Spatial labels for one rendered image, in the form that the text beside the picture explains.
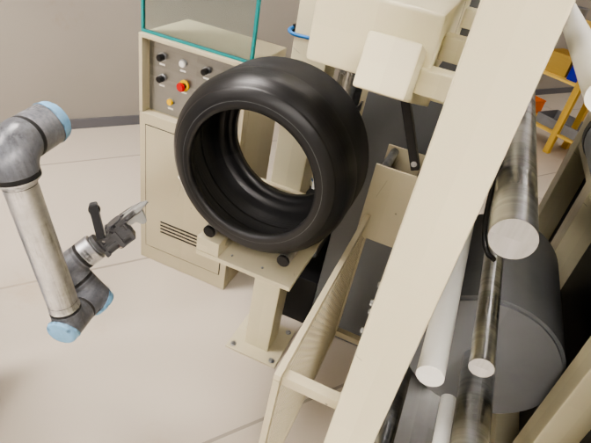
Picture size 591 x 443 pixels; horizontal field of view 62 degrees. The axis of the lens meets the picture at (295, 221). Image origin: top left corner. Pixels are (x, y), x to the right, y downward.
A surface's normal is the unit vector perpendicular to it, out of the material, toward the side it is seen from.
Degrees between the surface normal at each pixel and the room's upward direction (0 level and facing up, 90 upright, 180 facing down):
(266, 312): 90
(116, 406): 0
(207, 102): 82
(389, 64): 72
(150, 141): 90
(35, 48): 90
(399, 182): 90
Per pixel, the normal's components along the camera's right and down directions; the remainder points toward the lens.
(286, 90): 0.00, -0.22
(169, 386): 0.17, -0.81
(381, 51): -0.31, 0.20
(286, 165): -0.38, 0.47
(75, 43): 0.51, 0.56
